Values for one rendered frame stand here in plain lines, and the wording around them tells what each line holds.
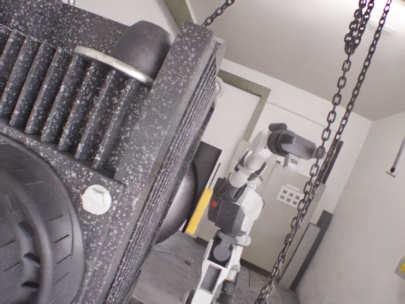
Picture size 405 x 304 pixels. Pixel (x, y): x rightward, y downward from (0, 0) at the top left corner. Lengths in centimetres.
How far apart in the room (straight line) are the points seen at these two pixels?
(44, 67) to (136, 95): 14
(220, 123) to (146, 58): 334
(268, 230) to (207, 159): 274
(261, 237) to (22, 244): 332
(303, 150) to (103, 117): 55
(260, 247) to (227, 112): 213
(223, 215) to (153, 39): 122
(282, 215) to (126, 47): 327
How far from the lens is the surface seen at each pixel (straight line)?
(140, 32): 32
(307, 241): 362
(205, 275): 146
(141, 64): 30
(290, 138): 61
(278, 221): 345
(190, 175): 72
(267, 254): 360
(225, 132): 358
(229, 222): 139
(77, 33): 47
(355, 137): 395
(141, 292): 132
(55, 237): 30
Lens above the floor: 148
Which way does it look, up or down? 3 degrees down
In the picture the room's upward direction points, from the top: 24 degrees clockwise
